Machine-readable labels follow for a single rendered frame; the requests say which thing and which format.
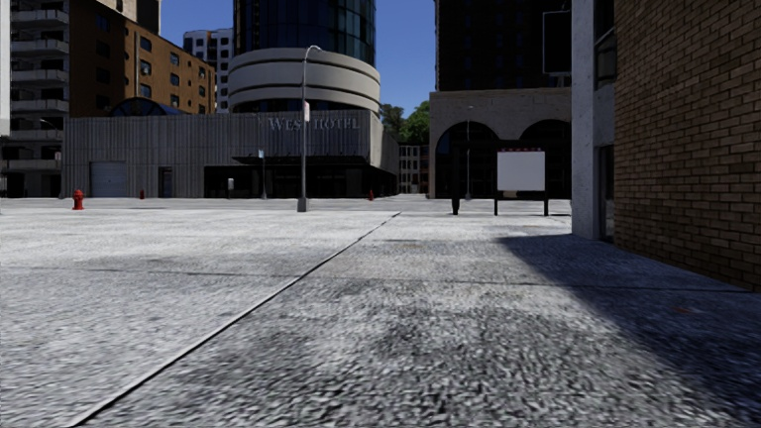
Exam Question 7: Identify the trees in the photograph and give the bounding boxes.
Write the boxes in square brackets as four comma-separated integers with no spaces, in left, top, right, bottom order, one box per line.
[380,100,431,146]

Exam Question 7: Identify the grey street lamp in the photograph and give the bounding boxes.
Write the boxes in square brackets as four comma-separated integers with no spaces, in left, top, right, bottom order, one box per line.
[464,105,476,201]
[296,45,323,213]

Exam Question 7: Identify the black bus shelter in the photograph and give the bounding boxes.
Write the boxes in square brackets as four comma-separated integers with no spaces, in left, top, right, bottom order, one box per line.
[492,147,550,218]

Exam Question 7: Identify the glass tower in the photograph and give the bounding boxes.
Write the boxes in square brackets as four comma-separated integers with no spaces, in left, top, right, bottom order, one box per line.
[61,0,400,200]

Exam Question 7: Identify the dark brick tower with arches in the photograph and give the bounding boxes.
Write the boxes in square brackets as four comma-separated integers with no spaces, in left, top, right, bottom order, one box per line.
[427,0,573,201]

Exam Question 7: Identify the white apartment building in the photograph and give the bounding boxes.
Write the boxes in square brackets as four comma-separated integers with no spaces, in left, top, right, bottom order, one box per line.
[182,28,235,115]

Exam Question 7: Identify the pale concrete building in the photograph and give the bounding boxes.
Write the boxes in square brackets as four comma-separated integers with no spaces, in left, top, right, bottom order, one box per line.
[570,0,617,244]

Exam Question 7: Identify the brown brick building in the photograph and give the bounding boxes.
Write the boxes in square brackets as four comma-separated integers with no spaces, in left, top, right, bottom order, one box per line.
[61,0,218,118]

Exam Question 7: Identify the red brick building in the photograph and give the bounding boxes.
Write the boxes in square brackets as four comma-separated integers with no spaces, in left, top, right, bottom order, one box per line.
[613,0,761,293]

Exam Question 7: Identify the grey balcony building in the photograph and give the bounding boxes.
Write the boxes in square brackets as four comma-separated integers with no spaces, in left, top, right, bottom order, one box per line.
[0,0,70,199]

